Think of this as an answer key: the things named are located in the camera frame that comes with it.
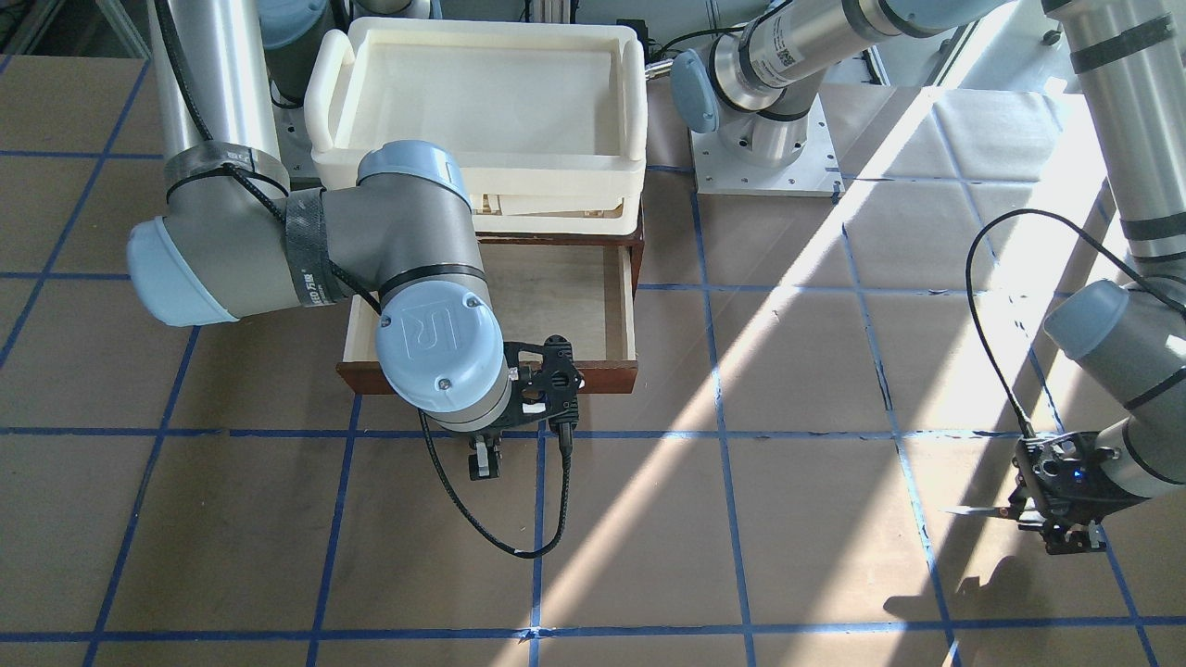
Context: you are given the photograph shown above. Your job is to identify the orange grey handled scissors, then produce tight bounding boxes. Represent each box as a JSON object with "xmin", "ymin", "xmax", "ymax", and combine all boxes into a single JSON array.
[{"xmin": 943, "ymin": 504, "xmax": 1020, "ymax": 521}]

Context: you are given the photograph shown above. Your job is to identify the dark wooden drawer cabinet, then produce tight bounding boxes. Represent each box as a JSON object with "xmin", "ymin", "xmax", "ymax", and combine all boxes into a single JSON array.
[{"xmin": 334, "ymin": 172, "xmax": 646, "ymax": 396}]

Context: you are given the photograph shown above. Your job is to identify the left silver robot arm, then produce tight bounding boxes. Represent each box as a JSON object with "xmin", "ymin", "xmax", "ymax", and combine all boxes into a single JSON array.
[{"xmin": 670, "ymin": 1, "xmax": 1185, "ymax": 555}]

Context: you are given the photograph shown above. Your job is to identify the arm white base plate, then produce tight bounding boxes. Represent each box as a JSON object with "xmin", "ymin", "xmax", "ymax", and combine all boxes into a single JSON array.
[{"xmin": 690, "ymin": 99, "xmax": 846, "ymax": 198}]

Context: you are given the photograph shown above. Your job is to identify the cream plastic bin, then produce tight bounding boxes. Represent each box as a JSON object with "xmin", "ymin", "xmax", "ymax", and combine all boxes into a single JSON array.
[{"xmin": 304, "ymin": 18, "xmax": 648, "ymax": 236}]

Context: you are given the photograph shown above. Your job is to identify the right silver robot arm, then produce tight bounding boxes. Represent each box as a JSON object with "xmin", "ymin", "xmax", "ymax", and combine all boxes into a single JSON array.
[{"xmin": 126, "ymin": 1, "xmax": 582, "ymax": 479}]

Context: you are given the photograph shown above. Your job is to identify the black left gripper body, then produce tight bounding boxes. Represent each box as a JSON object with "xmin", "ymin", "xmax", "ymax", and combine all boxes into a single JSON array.
[{"xmin": 1010, "ymin": 432, "xmax": 1122, "ymax": 555}]

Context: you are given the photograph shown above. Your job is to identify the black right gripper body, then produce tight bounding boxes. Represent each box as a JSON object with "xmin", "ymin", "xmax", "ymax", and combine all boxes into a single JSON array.
[{"xmin": 500, "ymin": 336, "xmax": 584, "ymax": 436}]

